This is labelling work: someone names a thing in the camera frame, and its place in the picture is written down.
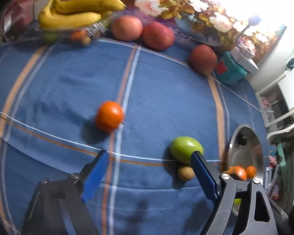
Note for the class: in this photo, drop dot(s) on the blue printed cup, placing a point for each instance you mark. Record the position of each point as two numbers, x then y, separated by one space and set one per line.
272 149

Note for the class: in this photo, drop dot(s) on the teal plastic basket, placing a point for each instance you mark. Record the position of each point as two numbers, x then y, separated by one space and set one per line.
231 72

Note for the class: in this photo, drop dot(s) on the smooth orange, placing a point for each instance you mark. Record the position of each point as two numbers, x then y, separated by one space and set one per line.
251 171

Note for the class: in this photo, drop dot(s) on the artificial flower bouquet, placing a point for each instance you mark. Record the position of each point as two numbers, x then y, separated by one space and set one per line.
205 17

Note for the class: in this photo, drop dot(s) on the white chair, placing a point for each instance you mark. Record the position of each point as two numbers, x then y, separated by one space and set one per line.
291 83

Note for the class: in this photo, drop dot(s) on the small orange tangerine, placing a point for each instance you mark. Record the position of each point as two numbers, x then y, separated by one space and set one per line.
110 116

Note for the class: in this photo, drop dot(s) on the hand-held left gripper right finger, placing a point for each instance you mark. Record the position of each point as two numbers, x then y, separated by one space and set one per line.
203 173

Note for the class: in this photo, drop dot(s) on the elongated green jujube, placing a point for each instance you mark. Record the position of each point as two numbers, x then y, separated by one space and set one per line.
237 201

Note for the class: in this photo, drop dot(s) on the pale pink apple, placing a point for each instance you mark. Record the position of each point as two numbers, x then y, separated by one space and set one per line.
127 28

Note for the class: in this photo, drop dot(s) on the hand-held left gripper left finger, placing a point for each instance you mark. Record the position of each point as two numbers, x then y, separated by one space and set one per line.
95 176

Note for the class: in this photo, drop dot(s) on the plump green jujube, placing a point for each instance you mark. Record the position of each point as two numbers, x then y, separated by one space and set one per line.
185 149

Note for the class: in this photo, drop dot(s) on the small kiwi in container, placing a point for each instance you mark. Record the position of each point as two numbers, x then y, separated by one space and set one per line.
85 41

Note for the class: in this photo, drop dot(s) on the round steel plate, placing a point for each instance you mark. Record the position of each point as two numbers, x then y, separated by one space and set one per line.
250 149

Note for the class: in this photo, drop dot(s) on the small green jujube in container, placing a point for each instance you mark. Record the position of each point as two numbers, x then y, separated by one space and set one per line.
49 36

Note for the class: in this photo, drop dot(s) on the small orange in container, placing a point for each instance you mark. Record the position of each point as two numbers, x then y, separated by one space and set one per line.
77 35

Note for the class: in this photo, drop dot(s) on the yellow banana bunch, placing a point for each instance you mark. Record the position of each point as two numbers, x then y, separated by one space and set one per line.
71 20

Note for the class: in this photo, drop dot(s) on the dark plum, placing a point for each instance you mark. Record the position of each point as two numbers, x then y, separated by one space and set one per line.
242 139

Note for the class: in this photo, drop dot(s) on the clear plastic container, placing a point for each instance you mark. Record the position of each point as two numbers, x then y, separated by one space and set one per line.
98 28

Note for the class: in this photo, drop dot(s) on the blue plaid tablecloth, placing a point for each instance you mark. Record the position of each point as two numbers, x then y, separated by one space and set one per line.
63 90

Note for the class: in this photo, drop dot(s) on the brown kiwi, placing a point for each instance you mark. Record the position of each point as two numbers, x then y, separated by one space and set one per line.
185 173

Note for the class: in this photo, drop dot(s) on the dark red apple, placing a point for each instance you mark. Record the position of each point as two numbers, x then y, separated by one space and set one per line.
202 59

